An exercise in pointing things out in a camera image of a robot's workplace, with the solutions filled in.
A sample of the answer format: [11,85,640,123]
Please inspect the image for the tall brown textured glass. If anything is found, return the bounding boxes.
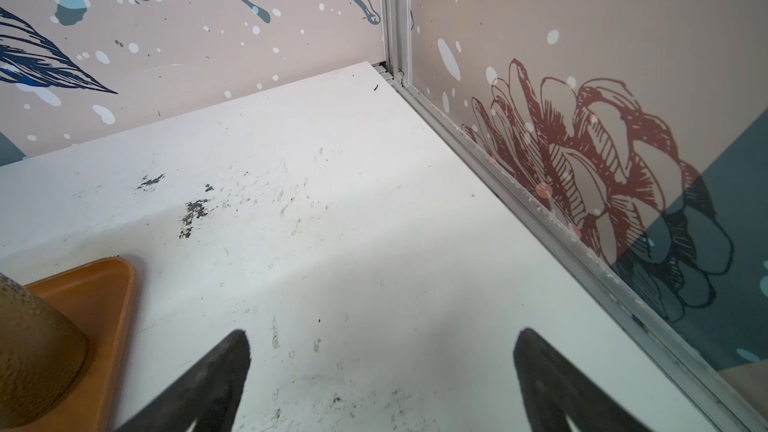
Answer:
[1,275,89,429]

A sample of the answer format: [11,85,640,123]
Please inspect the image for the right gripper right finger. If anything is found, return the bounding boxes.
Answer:
[513,328,650,432]

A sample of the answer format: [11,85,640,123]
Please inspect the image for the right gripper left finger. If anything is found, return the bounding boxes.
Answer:
[119,330,251,432]

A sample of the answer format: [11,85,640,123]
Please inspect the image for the brown plastic tray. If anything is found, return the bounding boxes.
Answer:
[20,257,139,431]

